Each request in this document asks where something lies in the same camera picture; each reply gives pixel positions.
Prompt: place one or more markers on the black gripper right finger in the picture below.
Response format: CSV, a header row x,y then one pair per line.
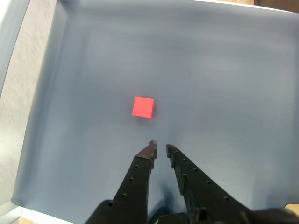
x,y
201,193

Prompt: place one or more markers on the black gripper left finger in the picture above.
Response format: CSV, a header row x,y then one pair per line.
x,y
137,182

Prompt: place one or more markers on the red cube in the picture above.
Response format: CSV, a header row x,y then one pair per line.
x,y
142,107

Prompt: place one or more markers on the dark grey mat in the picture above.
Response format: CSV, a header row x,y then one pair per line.
x,y
187,70

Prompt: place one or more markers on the white metal table frame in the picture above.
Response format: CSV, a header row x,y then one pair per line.
x,y
8,28

